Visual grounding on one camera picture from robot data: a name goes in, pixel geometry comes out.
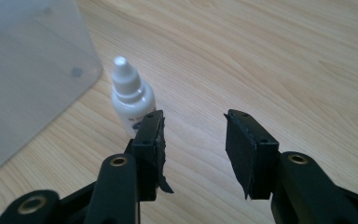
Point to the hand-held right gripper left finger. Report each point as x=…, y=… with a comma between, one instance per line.
x=147, y=155

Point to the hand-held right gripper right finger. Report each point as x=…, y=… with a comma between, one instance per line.
x=254, y=161

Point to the white dropper bottle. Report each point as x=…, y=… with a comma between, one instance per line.
x=130, y=104

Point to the clear plastic storage box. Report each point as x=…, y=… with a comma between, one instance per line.
x=28, y=77

